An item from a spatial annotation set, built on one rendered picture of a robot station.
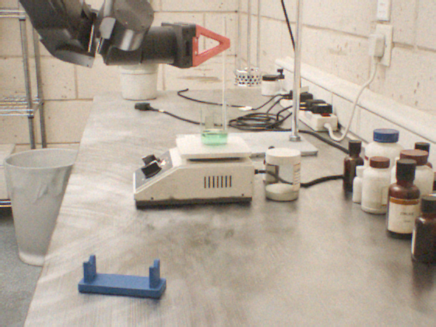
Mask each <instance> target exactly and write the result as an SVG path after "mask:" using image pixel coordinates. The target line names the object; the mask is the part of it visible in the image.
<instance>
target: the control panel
mask: <svg viewBox="0 0 436 327"><path fill-rule="evenodd" d="M157 158H160V161H161V160H164V161H161V162H160V161H159V163H158V164H159V165H160V167H162V169H161V171H160V172H159V173H158V174H155V175H154V176H152V177H151V178H148V179H145V175H144V173H143V172H142V171H141V167H139V168H137V170H135V190H136V189H137V188H140V187H142V186H143V185H144V184H145V183H147V182H149V181H152V180H153V179H154V178H156V177H158V176H159V175H161V174H164V172H166V171H168V170H170V169H171V168H172V167H173V164H172V161H171V152H170V150H168V151H167V152H166V153H164V154H162V155H159V156H158V157H157ZM163 162H165V163H164V164H163V165H161V164H162V163H163ZM144 166H145V164H144ZM144 166H142V167H144Z"/></svg>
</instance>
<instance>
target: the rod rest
mask: <svg viewBox="0 0 436 327"><path fill-rule="evenodd" d="M83 275H84V277H83V278H82V279H81V280H80V281H79V282H78V291H81V292H88V293H95V292H96V293H104V294H118V295H126V296H141V297H160V295H161V294H162V293H163V291H164V289H165V287H166V286H167V280H166V278H163V277H162V278H160V259H159V258H155V260H154V263H153V265H151V266H150V267H149V277H147V276H133V275H124V274H116V273H115V274H107V273H99V272H97V268H96V254H90V256H89V260H88V261H85V262H83Z"/></svg>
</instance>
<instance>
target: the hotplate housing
mask: <svg viewBox="0 0 436 327"><path fill-rule="evenodd" d="M169 150H170V152H171V161H172V164H173V167H172V168H171V169H170V170H168V171H166V172H164V174H161V175H159V176H158V177H156V178H154V179H153V180H152V181H149V182H147V183H145V184H144V185H143V186H142V187H140V188H137V189H136V190H135V173H134V174H133V194H134V200H136V206H157V205H173V204H191V203H208V202H242V201H252V197H251V196H252V195H254V194H255V174H258V169H255V165H254V163H253V162H252V161H251V160H250V158H249V157H248V156H247V157H225V158H203V159H182V158H180V156H179V154H178V148H175V149H169Z"/></svg>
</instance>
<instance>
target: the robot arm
mask: <svg viewBox="0 0 436 327"><path fill-rule="evenodd" d="M19 3H20V5H21V6H22V7H23V8H24V9H25V11H26V13H27V15H28V16H29V17H30V22H31V24H32V26H33V27H34V29H35V30H36V31H37V33H38V34H39V41H40V42H41V43H42V44H43V45H44V46H45V47H46V49H47V50H48V51H49V54H50V55H52V56H54V57H56V58H57V59H59V60H60V61H63V62H68V63H70V64H73V65H79V66H82V67H87V68H89V69H91V68H92V67H93V63H94V59H95V54H96V51H97V53H98V54H100V55H102V59H103V63H104V64H105V65H106V66H111V65H139V64H140V63H141V65H157V64H167V65H170V66H173V67H178V68H180V69H189V68H196V67H197V66H199V65H201V64H202V63H203V62H205V61H208V60H209V59H210V58H212V57H213V56H215V55H217V54H219V53H222V52H224V51H225V50H227V49H228V48H230V38H229V37H224V36H222V35H220V34H218V33H216V32H214V31H211V30H208V29H206V28H204V27H202V26H200V25H198V24H196V23H191V22H176V23H169V22H162V23H161V24H160V26H152V22H153V18H154V12H153V9H152V7H151V5H150V3H149V2H148V1H147V0H104V2H103V5H102V7H101V8H100V9H99V10H96V9H91V6H92V5H89V4H86V1H85V0H19ZM92 28H93V33H92V37H91V32H92ZM200 35H203V36H204V37H209V38H211V39H214V40H216V41H218V42H219V44H218V45H216V46H214V47H211V48H209V49H207V50H204V51H202V52H199V37H200ZM91 39H92V41H91ZM90 41H91V45H90ZM99 42H100V45H99V47H98V49H97V45H98V44H99ZM89 48H90V52H89Z"/></svg>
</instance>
